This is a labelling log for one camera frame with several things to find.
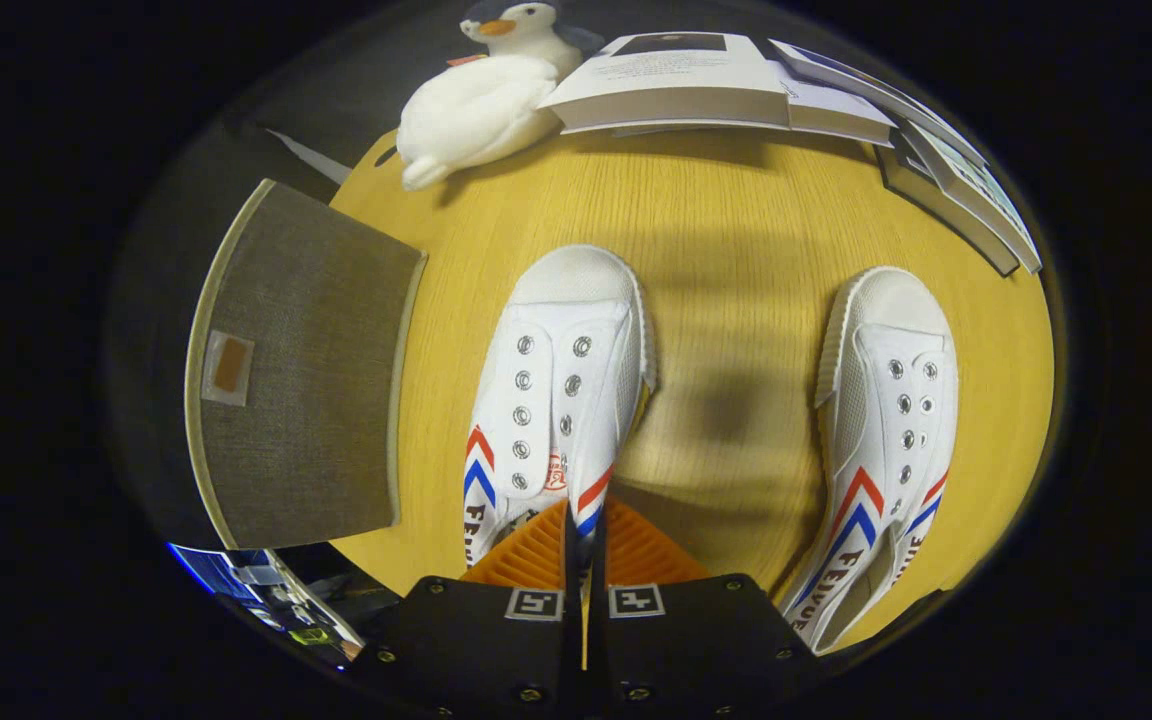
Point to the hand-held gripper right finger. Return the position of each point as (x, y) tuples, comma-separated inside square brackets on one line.
[(602, 655)]

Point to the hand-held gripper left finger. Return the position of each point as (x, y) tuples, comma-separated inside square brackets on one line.
[(568, 655)]

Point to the white shoe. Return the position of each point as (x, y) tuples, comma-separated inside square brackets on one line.
[(551, 400), (886, 420)]

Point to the grey fabric storage box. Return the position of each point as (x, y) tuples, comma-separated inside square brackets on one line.
[(306, 380)]

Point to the monitor with blue screen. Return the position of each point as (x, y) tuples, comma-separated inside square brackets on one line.
[(221, 570)]

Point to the penguin plush toy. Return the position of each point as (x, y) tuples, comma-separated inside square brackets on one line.
[(476, 120)]

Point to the dark grey book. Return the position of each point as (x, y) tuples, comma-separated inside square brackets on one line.
[(936, 205)]

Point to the white book with portrait cover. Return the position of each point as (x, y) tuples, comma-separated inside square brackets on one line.
[(676, 85)]

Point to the plain white book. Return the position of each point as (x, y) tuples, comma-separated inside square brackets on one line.
[(836, 112)]

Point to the book with pale green cover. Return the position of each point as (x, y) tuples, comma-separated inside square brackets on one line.
[(976, 190)]

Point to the book with blue picture cover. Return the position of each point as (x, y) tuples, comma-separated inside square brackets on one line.
[(896, 95)]

